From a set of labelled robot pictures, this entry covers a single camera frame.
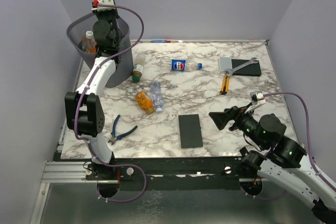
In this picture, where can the brown bottle green cap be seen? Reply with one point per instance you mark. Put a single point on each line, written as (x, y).
(138, 68)

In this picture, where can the black box rear right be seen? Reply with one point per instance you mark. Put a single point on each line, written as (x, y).
(252, 70)

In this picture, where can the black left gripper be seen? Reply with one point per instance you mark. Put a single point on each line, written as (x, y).
(97, 13)

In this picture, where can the yellow utility knife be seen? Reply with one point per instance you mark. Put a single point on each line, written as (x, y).
(225, 85)

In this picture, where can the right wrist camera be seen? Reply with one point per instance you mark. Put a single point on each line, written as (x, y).
(257, 100)

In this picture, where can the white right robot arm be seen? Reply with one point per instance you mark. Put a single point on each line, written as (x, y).
(287, 163)

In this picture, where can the clear crushed bottle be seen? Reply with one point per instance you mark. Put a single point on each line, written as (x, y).
(157, 96)

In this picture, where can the grey white hub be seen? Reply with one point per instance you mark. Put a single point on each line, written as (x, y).
(225, 63)

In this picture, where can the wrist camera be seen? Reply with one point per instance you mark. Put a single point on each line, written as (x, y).
(102, 5)
(257, 100)

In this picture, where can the blue red pen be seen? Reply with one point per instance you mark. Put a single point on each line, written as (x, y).
(160, 41)

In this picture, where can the black network switch centre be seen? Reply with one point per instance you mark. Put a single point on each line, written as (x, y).
(190, 131)

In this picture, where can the small orange juice bottle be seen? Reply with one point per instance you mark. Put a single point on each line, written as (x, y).
(144, 102)

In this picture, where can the large orange juice bottle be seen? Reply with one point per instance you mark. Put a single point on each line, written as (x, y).
(89, 43)

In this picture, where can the grey mesh waste bin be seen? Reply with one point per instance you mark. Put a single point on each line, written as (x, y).
(124, 63)

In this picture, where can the pepsi label clear bottle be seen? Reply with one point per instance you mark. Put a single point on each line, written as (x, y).
(180, 65)

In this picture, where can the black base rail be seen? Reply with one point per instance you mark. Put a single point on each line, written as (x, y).
(195, 173)

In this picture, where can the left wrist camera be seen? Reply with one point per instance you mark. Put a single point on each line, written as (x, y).
(102, 5)

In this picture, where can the silver wrench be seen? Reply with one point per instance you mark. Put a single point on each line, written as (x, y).
(230, 72)

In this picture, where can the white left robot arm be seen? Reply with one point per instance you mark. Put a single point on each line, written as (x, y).
(84, 113)

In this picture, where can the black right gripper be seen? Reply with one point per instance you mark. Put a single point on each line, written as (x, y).
(221, 118)

